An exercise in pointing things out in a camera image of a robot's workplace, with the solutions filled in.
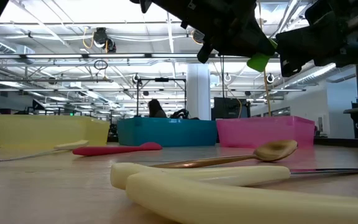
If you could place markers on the person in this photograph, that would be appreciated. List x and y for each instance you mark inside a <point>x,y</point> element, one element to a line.
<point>155,109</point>

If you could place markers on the black background rig frame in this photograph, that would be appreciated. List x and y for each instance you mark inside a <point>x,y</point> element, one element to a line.
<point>162,80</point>

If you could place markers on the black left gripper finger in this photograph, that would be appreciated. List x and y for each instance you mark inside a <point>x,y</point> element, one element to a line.
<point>247,40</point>

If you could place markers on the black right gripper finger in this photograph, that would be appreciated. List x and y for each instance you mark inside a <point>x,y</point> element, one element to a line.
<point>303,49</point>

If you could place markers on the pink plastic bin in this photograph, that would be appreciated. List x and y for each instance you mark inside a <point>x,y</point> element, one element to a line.
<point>259,132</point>

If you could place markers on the blue plastic bin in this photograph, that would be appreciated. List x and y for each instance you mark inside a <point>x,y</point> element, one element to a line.
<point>166,132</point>

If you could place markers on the black background bag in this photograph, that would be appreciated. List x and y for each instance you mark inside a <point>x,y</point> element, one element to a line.
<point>180,114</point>

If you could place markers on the gold metal spoon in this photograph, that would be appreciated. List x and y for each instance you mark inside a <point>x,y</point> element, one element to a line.
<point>275,151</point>

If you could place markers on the yellow plastic bin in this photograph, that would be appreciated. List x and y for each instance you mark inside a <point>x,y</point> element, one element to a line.
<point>42,130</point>

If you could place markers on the red silicone spoon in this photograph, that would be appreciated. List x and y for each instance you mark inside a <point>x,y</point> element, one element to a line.
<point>104,151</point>

